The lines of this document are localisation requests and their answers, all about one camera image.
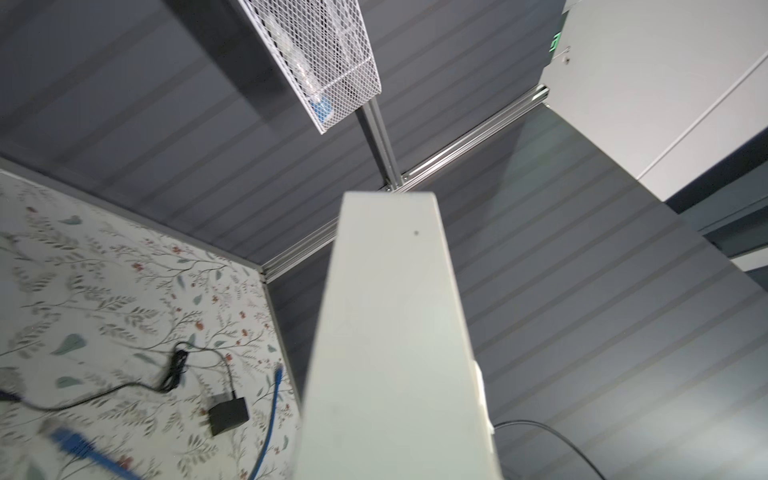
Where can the white box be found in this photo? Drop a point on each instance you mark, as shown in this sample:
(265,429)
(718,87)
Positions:
(392,390)

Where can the white mesh wall basket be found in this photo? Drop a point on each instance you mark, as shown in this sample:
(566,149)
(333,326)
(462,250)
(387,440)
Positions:
(324,52)

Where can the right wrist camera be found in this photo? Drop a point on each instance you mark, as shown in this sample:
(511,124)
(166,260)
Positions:
(483,396)

